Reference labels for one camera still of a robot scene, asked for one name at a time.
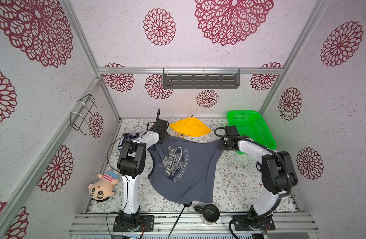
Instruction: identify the green plastic basket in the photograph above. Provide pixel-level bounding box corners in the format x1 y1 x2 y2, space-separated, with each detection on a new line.
226 110 277 150

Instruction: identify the blue white striped tank top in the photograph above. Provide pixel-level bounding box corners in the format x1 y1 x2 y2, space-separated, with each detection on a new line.
118 132 144 153

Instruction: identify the grey tank top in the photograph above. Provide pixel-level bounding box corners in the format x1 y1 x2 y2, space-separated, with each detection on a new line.
148 135 222 204

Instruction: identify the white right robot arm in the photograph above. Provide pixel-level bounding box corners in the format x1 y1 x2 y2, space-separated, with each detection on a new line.
214 126 298 219

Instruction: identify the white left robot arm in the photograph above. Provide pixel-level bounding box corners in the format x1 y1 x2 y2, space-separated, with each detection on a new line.
117 119 169 216

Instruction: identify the yellow bucket hat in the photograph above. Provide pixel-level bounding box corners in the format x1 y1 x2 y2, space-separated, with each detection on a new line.
170 117 211 137

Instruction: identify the black ladle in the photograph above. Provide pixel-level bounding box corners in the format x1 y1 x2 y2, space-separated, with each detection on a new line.
168 202 192 237

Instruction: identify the plush doll toy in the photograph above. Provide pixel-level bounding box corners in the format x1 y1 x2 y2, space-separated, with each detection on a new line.
88 169 120 202

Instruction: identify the grey wall shelf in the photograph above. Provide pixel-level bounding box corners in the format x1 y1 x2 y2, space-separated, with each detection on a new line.
162 69 241 90

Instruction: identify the black wire wall rack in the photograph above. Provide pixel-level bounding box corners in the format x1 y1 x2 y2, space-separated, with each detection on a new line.
69 94 104 138

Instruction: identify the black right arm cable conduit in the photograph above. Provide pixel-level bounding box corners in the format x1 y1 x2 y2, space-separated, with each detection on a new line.
213 126 292 239

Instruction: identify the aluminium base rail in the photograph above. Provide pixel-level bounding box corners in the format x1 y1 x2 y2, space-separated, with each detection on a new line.
66 212 319 239

